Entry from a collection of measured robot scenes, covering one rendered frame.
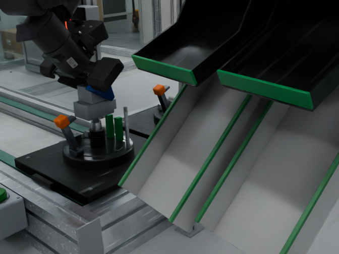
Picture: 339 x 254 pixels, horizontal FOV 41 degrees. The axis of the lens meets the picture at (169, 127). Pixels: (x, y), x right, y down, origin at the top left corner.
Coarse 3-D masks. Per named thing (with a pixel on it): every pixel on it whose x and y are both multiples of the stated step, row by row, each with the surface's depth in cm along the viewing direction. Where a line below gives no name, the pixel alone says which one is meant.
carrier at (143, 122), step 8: (168, 96) 119; (168, 104) 110; (144, 112) 113; (152, 112) 112; (160, 112) 107; (136, 120) 107; (144, 120) 107; (152, 120) 107; (136, 128) 103; (144, 128) 102; (152, 128) 102; (144, 136) 99
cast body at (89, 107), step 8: (80, 88) 84; (80, 96) 84; (88, 96) 83; (96, 96) 83; (80, 104) 83; (88, 104) 83; (96, 104) 83; (104, 104) 85; (112, 104) 86; (80, 112) 84; (88, 112) 82; (96, 112) 84; (104, 112) 85; (112, 112) 87; (88, 120) 83
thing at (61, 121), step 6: (54, 120) 80; (60, 120) 80; (66, 120) 81; (72, 120) 82; (60, 126) 80; (66, 126) 81; (66, 132) 81; (66, 138) 83; (72, 138) 83; (72, 144) 83; (78, 144) 84
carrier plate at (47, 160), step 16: (64, 144) 95; (16, 160) 89; (32, 160) 88; (48, 160) 88; (48, 176) 81; (64, 176) 81; (80, 176) 81; (96, 176) 81; (112, 176) 80; (64, 192) 79; (80, 192) 75; (96, 192) 75
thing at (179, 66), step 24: (192, 0) 66; (216, 0) 69; (240, 0) 68; (264, 0) 58; (192, 24) 68; (216, 24) 65; (240, 24) 57; (264, 24) 59; (144, 48) 64; (168, 48) 65; (192, 48) 62; (216, 48) 55; (240, 48) 57; (168, 72) 57; (192, 72) 53
